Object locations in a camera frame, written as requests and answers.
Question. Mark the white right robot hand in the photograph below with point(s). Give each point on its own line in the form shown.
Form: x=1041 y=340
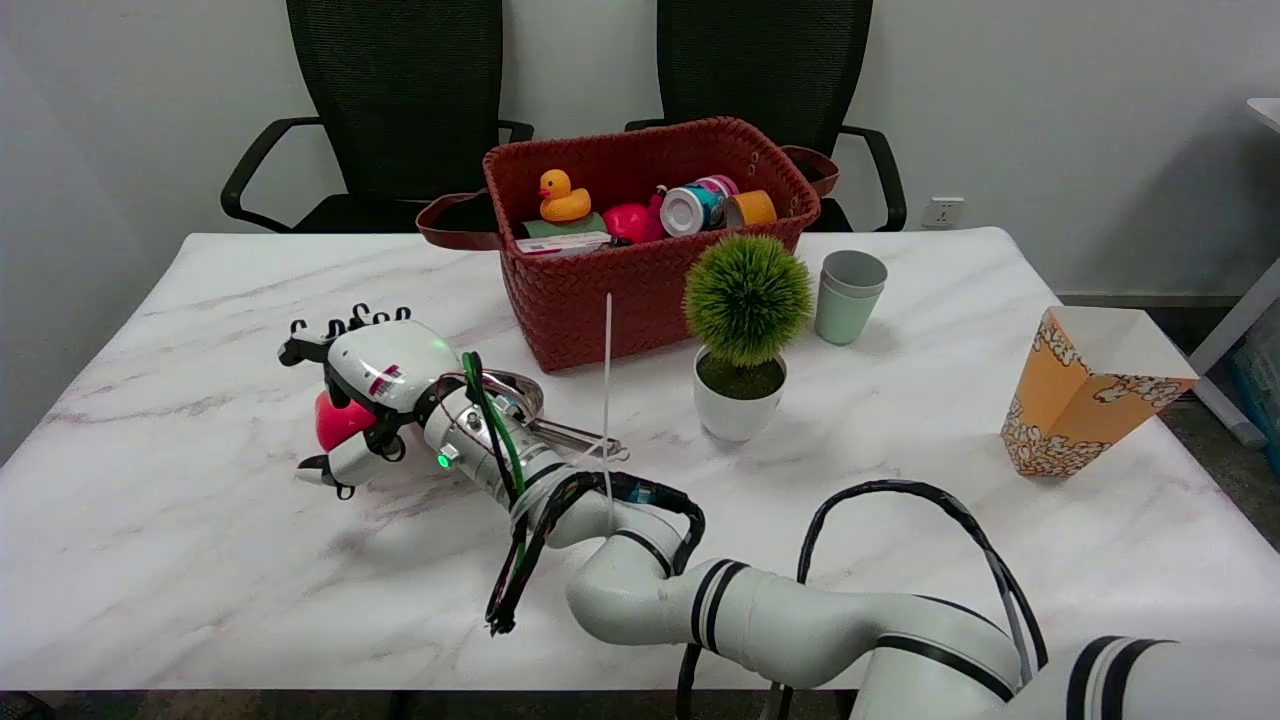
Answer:
x=395 y=365

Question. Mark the red toy mango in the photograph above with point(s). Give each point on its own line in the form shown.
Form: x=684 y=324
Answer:
x=338 y=425

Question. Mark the green ball plant white pot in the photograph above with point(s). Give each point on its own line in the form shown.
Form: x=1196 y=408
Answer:
x=745 y=300

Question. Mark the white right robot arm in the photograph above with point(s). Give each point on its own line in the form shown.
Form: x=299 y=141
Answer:
x=800 y=620

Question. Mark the shiny metal scoop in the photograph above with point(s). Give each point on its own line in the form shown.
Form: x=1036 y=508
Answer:
x=575 y=437

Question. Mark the white and pink carton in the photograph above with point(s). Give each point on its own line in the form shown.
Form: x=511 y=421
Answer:
x=565 y=243

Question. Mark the long white zip tie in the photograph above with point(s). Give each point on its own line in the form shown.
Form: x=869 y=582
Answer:
x=607 y=350

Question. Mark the yellow rubber duck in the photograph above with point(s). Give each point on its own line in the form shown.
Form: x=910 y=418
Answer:
x=562 y=203

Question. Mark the green flat block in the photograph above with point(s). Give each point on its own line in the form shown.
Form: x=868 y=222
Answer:
x=582 y=226

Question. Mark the pink plastic toy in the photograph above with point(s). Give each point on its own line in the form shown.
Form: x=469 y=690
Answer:
x=628 y=222

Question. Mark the black mesh office chair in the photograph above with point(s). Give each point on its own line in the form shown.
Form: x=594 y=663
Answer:
x=400 y=90
x=760 y=60

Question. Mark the can with white lid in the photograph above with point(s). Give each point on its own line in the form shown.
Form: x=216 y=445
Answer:
x=684 y=211

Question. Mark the jar with pink lid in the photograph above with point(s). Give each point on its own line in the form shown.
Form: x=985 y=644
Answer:
x=718 y=184

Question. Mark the orange tape roll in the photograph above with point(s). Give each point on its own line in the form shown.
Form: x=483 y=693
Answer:
x=755 y=207

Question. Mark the pale green plastic cup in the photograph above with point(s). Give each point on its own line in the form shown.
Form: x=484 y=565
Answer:
x=845 y=320

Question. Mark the grey plastic cup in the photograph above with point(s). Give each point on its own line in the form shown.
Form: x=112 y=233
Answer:
x=855 y=270

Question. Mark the orange popcorn box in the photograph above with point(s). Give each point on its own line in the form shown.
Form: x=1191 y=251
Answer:
x=1050 y=400

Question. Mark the white side table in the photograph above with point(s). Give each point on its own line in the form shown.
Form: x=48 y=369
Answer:
x=1240 y=320

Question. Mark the blue storage bin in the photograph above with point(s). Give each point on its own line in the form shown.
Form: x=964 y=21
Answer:
x=1262 y=390

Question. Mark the white wall socket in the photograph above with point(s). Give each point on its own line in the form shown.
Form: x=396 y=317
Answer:
x=942 y=212

